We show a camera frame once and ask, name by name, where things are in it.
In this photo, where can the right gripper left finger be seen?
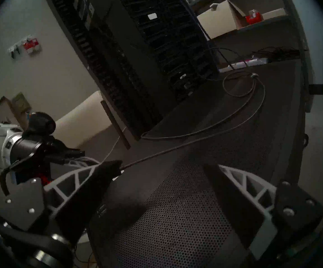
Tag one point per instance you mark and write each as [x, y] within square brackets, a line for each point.
[89, 192]

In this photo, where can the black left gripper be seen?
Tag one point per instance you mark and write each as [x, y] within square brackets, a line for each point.
[33, 150]

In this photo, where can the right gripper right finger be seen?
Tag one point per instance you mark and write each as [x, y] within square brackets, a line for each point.
[234, 203]

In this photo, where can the black workstation tower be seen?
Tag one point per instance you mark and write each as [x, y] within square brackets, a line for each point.
[192, 214]

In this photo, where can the cream folding chair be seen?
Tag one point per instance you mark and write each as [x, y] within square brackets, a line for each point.
[80, 122]

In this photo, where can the red key tag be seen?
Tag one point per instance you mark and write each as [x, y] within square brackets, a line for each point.
[31, 45]

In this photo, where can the white key hook rack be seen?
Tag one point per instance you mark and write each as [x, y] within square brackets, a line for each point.
[20, 42]

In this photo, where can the black server rack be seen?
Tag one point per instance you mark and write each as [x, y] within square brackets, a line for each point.
[139, 60]

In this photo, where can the grey metal shelf unit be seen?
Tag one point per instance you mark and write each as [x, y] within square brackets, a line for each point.
[303, 60]

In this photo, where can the open cardboard box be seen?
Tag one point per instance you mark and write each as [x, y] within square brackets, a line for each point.
[220, 21]

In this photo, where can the red parts bin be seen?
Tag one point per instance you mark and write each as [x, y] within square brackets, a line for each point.
[253, 19]

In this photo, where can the flat tan box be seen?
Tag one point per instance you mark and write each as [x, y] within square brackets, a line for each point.
[274, 14]

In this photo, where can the beige wall plate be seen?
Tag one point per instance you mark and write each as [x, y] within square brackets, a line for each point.
[20, 102]

